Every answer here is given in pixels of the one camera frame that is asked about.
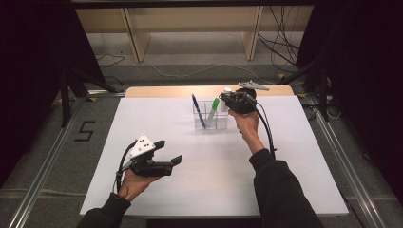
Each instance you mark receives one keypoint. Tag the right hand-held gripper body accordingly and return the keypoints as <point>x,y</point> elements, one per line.
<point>242,101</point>

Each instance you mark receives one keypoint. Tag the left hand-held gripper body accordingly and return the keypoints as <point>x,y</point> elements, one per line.
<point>149,166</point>

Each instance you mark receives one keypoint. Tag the green highlighter marker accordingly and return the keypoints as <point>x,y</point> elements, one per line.
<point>214,109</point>

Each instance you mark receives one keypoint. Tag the clear plastic pen organizer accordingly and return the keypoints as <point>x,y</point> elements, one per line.
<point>221,122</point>

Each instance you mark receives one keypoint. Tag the blue ballpoint pen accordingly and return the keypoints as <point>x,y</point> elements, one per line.
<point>198,110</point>

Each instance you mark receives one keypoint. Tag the person's left hand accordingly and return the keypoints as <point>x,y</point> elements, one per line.
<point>136,186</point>

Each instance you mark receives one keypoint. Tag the person's right hand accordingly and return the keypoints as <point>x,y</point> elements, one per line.
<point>247,129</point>

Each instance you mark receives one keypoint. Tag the white table cover sheet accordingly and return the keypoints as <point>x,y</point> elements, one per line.
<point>206,171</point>

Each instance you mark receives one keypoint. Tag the wooden table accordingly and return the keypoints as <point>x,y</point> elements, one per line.
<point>164,91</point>

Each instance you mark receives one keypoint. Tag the black metal stand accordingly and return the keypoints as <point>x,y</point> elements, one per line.
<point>321,88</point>
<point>68,95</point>

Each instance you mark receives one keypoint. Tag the wooden bench shelf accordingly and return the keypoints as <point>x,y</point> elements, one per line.
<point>190,19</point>

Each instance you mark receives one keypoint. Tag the dark curtain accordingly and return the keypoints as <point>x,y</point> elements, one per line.
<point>31,63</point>
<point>367,79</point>

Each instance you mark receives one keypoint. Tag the aluminium floor rail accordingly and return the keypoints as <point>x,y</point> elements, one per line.
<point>44,171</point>
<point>348,164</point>

